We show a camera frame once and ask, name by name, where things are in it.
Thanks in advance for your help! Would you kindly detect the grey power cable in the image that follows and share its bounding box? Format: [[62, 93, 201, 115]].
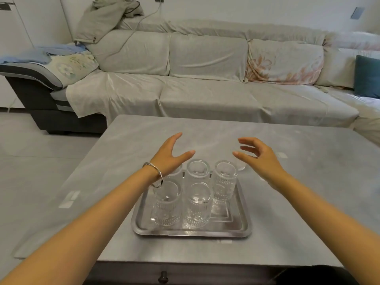
[[125, 1, 163, 48]]

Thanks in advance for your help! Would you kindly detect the person's right forearm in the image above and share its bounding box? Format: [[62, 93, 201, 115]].
[[277, 171, 380, 276]]

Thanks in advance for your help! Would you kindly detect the black cord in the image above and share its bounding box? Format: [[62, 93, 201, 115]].
[[124, 0, 143, 18]]

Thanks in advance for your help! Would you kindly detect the silver bangle bracelet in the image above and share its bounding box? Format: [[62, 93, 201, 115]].
[[142, 162, 164, 187]]

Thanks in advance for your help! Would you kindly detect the beige crumpled blanket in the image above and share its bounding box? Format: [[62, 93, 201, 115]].
[[74, 0, 145, 45]]

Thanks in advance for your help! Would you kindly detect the green floral cloth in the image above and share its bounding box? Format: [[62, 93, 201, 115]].
[[48, 51, 100, 87]]

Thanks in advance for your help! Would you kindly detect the person's left hand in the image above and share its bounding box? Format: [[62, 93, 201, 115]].
[[148, 132, 196, 179]]

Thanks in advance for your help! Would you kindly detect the steel serving tray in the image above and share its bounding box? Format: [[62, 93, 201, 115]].
[[131, 170, 253, 238]]

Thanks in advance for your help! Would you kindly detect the person's right hand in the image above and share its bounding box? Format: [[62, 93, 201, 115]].
[[232, 137, 288, 192]]

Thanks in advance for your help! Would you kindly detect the teal cushion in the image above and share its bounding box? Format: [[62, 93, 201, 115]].
[[354, 55, 380, 100]]

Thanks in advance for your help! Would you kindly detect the light blue cloth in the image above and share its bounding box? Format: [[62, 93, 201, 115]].
[[0, 44, 87, 65]]

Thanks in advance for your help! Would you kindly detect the beige sofa cover sheet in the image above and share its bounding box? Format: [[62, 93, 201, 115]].
[[66, 69, 360, 128]]

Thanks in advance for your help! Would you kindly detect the large sofa with dark base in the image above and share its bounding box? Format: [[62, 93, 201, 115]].
[[0, 19, 380, 147]]

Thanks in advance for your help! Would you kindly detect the clear ribbed drinking glass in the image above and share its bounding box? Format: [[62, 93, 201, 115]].
[[213, 160, 238, 204], [182, 182, 214, 230], [151, 180, 182, 227], [186, 159, 212, 187], [164, 164, 183, 182]]

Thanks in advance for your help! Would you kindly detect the person's left forearm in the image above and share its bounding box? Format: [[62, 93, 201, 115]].
[[0, 164, 164, 285]]

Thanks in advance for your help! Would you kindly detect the grey coffee table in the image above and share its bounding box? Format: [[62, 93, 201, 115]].
[[12, 114, 380, 285]]

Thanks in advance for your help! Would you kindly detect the pink floral back cushion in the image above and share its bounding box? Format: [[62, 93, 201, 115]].
[[245, 39, 325, 86]]

